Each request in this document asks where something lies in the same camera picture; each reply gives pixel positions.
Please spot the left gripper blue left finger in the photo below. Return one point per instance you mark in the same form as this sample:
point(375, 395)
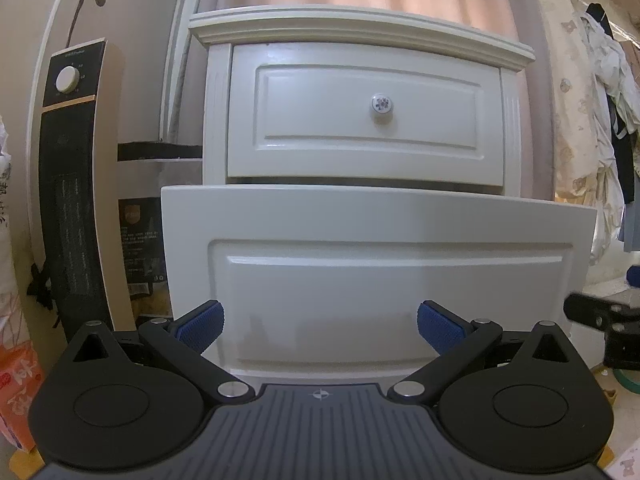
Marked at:
point(179, 345)

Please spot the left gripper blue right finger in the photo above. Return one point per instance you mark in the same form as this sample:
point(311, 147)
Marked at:
point(460, 345)

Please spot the white drawer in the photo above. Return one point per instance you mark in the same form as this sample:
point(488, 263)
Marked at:
point(322, 283)
point(303, 110)

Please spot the floral ceramic drawer knob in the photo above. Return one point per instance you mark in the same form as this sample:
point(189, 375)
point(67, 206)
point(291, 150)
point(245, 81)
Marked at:
point(381, 105)

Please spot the green tape roll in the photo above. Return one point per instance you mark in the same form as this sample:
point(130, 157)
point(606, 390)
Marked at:
point(628, 379)

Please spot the grey blue hanging garment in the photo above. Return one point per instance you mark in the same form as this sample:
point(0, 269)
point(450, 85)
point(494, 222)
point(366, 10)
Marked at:
point(630, 228)

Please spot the black printed box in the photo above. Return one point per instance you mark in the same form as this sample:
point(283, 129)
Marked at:
point(141, 232)

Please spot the cream bear print garment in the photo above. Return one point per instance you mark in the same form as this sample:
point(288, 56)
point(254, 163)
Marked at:
point(584, 161)

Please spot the orange patterned bag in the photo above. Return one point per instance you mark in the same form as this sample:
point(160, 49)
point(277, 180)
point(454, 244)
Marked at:
point(20, 379)

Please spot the black and beige tower heater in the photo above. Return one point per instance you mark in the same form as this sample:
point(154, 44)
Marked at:
point(82, 275)

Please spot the white hanging garment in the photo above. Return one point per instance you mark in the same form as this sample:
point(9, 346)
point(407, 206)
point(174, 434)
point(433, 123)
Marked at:
point(613, 70)

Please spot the white wooden nightstand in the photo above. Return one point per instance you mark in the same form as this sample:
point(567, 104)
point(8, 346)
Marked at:
point(221, 31)

